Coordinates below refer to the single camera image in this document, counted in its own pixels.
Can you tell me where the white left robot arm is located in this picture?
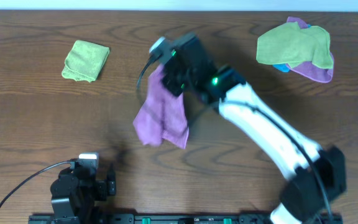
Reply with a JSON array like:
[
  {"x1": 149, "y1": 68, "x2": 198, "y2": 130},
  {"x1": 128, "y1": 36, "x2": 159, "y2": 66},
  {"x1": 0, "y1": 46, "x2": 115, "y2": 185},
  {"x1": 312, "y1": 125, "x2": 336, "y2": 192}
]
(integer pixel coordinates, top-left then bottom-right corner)
[{"x1": 50, "y1": 159, "x2": 116, "y2": 224}]

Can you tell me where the purple cloth in pile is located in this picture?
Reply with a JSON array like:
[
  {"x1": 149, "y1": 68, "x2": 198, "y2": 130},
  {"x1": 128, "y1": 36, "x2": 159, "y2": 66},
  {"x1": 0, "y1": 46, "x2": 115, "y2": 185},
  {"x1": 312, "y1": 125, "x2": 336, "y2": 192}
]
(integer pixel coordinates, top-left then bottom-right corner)
[{"x1": 284, "y1": 17, "x2": 334, "y2": 83}]

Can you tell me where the blue cloth in pile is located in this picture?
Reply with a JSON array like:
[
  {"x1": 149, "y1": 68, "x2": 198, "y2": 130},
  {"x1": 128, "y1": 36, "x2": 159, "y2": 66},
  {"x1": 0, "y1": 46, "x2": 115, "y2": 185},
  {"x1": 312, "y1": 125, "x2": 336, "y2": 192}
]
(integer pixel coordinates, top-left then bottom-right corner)
[{"x1": 273, "y1": 64, "x2": 290, "y2": 73}]

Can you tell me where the crumpled green cloth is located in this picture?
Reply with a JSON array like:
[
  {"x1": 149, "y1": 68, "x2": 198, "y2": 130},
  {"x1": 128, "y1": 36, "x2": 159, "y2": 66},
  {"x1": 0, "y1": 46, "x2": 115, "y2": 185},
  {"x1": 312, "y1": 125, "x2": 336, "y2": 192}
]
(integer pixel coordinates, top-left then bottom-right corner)
[{"x1": 256, "y1": 22, "x2": 334, "y2": 69}]

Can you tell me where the folded green cloth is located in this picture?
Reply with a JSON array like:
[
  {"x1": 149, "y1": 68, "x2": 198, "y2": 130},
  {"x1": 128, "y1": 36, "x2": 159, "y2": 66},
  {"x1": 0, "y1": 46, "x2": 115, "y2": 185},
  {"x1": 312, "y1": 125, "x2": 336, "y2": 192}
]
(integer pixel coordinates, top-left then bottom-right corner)
[{"x1": 62, "y1": 40, "x2": 110, "y2": 83}]

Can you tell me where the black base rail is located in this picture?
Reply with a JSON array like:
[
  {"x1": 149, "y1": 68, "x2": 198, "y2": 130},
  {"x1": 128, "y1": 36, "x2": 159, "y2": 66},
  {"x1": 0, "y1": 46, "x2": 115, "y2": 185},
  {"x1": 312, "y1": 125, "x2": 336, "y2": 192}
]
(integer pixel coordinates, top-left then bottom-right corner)
[{"x1": 27, "y1": 213, "x2": 343, "y2": 224}]

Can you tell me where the black left camera cable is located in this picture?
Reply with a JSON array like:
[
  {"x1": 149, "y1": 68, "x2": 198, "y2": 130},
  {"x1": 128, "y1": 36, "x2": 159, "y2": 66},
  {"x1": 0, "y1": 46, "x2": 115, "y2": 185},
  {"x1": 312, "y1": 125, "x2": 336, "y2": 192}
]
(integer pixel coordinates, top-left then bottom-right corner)
[{"x1": 0, "y1": 161, "x2": 74, "y2": 224}]

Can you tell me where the purple microfiber cloth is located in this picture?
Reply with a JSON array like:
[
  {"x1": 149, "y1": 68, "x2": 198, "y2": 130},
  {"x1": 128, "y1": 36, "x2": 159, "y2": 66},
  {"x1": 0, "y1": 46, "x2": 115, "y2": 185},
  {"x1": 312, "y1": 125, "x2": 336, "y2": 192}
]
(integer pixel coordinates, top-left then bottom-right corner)
[{"x1": 133, "y1": 65, "x2": 189, "y2": 149}]

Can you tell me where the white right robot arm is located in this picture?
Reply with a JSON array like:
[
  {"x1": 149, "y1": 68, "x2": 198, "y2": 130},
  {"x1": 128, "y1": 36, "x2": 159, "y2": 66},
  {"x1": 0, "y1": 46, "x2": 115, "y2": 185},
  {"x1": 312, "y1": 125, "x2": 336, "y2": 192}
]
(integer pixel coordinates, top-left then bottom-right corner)
[{"x1": 149, "y1": 33, "x2": 347, "y2": 223}]

